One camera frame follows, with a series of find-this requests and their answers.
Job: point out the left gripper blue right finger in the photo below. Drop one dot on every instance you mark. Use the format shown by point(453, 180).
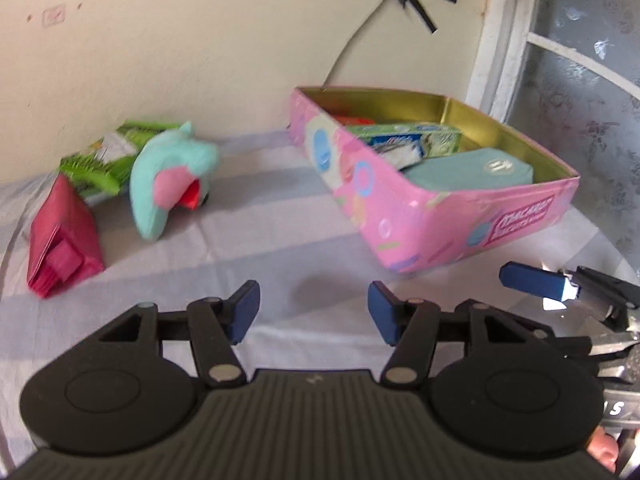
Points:
point(383, 307)

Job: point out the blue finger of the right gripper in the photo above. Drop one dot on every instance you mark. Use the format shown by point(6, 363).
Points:
point(535, 282)

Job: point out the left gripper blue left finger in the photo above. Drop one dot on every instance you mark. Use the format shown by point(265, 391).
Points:
point(239, 311)

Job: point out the light blue fabric pouch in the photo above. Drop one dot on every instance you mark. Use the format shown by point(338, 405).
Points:
point(484, 169)

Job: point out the teal plush toy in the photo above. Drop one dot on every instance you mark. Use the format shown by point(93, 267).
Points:
point(172, 170)

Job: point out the green toothpaste box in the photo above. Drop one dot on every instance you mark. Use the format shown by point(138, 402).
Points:
point(408, 143)

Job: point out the magenta leather wallet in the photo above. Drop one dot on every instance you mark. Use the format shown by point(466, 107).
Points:
point(64, 246)

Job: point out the red small box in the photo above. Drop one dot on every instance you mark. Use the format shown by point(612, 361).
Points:
point(348, 121)

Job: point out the person right hand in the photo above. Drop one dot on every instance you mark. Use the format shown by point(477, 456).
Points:
point(604, 449)

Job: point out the striped bed sheet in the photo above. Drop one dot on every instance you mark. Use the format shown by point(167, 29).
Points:
point(269, 219)

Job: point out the pink macaron biscuit tin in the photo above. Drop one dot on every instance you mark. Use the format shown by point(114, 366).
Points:
point(407, 227)

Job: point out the green tissue packet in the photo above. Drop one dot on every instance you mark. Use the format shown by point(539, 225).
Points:
point(103, 169)

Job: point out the white window frame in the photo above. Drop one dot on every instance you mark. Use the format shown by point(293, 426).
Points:
point(508, 30)

